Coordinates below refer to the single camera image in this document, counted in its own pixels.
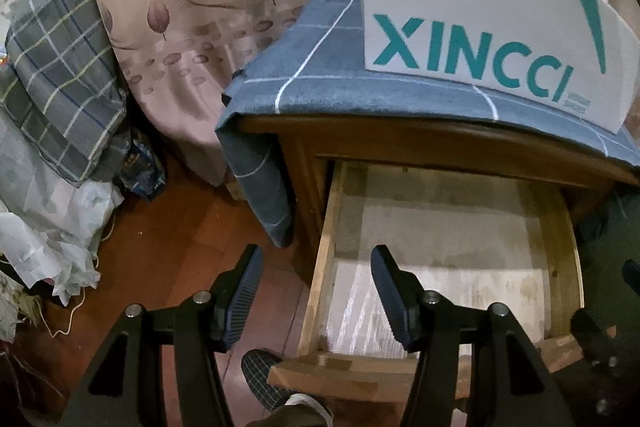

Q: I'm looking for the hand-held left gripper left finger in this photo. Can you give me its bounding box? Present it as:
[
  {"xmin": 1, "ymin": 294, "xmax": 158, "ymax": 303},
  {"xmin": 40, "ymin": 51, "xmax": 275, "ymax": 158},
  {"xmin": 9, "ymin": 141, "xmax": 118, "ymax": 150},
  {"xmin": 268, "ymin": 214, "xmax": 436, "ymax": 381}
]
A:
[{"xmin": 55, "ymin": 244, "xmax": 265, "ymax": 427}]

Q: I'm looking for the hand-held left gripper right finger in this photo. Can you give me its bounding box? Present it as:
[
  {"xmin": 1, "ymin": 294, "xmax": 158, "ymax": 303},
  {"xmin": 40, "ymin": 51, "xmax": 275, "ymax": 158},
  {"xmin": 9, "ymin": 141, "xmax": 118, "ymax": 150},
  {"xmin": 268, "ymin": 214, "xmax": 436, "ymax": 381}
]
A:
[{"xmin": 371, "ymin": 244, "xmax": 576, "ymax": 427}]

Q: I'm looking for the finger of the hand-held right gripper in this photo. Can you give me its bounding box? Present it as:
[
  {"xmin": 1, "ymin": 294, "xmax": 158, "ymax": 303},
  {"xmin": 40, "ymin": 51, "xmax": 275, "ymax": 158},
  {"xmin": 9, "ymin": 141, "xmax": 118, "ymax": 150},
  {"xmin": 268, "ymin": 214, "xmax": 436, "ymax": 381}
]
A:
[{"xmin": 621, "ymin": 258, "xmax": 640, "ymax": 300}]

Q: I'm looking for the wooden drawer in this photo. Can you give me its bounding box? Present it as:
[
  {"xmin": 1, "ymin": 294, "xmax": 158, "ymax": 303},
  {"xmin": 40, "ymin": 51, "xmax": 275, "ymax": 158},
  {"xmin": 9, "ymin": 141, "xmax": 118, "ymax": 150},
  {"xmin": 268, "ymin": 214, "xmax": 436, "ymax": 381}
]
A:
[{"xmin": 267, "ymin": 159, "xmax": 618, "ymax": 403}]

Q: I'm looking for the dark plaid slipper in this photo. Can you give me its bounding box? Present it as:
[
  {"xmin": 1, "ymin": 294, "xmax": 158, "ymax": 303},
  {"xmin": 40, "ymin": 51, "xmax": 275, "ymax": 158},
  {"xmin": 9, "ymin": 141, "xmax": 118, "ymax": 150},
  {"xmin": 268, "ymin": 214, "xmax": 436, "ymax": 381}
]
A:
[{"xmin": 241, "ymin": 348, "xmax": 296, "ymax": 408}]

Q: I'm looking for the white sock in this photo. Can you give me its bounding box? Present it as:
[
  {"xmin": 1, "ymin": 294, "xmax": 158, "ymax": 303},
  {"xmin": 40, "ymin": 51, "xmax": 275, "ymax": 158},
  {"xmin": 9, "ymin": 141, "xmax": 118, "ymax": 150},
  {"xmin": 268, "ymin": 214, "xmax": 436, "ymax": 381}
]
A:
[{"xmin": 285, "ymin": 392, "xmax": 335, "ymax": 423}]

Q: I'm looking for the wooden nightstand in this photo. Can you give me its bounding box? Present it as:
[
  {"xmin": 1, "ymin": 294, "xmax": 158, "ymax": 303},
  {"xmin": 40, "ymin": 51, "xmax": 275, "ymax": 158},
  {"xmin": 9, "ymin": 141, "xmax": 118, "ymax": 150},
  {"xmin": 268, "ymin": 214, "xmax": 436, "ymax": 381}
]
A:
[{"xmin": 235, "ymin": 114, "xmax": 640, "ymax": 288}]

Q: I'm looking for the blue packet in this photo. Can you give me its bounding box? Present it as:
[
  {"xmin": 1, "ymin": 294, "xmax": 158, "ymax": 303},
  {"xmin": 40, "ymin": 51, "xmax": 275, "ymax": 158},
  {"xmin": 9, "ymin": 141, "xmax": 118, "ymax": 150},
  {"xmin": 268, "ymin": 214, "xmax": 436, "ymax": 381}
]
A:
[{"xmin": 120, "ymin": 132, "xmax": 167, "ymax": 202}]

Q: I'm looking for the white printed sheet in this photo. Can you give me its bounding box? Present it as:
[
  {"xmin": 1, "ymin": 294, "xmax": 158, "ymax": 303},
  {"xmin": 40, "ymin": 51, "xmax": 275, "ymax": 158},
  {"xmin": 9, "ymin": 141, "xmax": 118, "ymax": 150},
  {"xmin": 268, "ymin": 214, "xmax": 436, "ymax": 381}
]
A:
[{"xmin": 0, "ymin": 177, "xmax": 126, "ymax": 305}]

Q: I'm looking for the blue checked cloth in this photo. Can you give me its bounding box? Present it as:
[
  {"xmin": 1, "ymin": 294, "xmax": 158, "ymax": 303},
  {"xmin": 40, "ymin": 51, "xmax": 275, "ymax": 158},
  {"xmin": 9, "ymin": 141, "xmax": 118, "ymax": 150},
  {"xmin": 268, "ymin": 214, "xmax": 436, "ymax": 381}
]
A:
[{"xmin": 215, "ymin": 0, "xmax": 640, "ymax": 248}]

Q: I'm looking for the leaf print curtain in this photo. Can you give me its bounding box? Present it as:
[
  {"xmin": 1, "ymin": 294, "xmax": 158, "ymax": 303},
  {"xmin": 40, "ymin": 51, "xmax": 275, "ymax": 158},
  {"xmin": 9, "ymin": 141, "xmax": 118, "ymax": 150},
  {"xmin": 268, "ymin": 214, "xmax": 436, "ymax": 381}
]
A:
[{"xmin": 35, "ymin": 0, "xmax": 361, "ymax": 188}]

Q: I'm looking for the grey plaid bedding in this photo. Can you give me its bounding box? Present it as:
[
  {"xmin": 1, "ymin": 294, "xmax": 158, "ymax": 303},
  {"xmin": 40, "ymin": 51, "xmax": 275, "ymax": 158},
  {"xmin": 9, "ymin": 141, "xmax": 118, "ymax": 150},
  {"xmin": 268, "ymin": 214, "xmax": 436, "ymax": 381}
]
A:
[{"xmin": 0, "ymin": 0, "xmax": 131, "ymax": 188}]

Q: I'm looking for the white cord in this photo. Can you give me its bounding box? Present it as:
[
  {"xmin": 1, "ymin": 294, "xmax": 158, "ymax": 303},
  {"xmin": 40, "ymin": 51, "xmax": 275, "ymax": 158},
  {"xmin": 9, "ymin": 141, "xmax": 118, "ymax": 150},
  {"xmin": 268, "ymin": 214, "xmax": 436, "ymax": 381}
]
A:
[{"xmin": 42, "ymin": 292, "xmax": 86, "ymax": 339}]

